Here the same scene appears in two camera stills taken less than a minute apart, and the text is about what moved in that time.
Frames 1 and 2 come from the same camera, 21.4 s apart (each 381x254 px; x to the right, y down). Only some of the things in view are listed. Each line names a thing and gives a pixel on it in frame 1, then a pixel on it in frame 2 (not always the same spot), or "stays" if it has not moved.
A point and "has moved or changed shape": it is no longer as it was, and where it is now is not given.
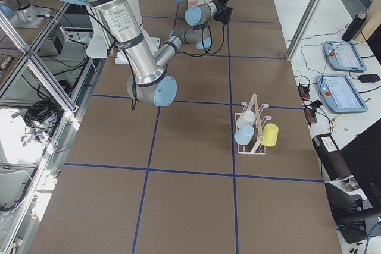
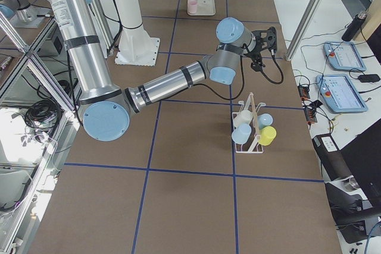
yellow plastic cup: (270, 135) has moved or changed shape
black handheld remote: (369, 78) stays
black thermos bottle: (354, 27) stays
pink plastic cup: (193, 2) stays
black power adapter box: (331, 156) stays
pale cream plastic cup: (247, 117) has moved or changed shape
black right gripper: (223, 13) to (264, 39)
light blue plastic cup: (243, 135) stays
